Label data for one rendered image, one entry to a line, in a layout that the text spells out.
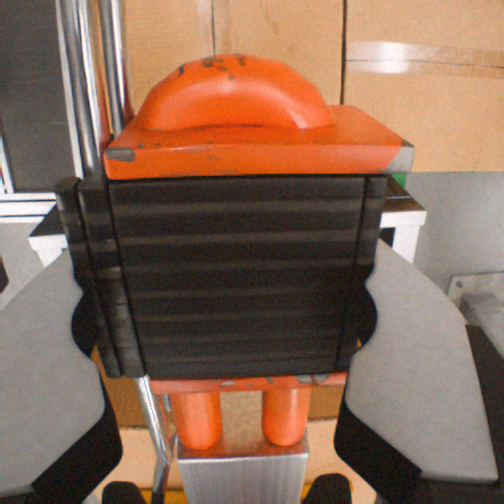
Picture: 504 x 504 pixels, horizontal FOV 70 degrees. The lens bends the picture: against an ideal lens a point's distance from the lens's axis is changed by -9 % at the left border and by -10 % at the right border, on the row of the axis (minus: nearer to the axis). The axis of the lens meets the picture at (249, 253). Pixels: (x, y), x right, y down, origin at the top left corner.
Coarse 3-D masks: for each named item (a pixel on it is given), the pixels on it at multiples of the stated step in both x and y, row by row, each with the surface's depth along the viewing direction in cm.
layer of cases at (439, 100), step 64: (128, 0) 52; (192, 0) 53; (256, 0) 53; (320, 0) 54; (384, 0) 54; (448, 0) 54; (320, 64) 59; (384, 64) 59; (448, 64) 59; (448, 128) 65
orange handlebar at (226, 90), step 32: (192, 64) 10; (224, 64) 9; (256, 64) 10; (160, 96) 10; (192, 96) 9; (224, 96) 9; (256, 96) 9; (288, 96) 10; (320, 96) 10; (160, 128) 10; (192, 128) 10; (192, 416) 16; (288, 416) 16; (192, 448) 17
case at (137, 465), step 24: (96, 360) 47; (120, 384) 44; (120, 408) 41; (312, 408) 42; (336, 408) 41; (120, 432) 39; (144, 432) 39; (312, 432) 41; (144, 456) 42; (312, 456) 44; (336, 456) 44; (120, 480) 45; (144, 480) 45; (168, 480) 45; (312, 480) 47; (360, 480) 48
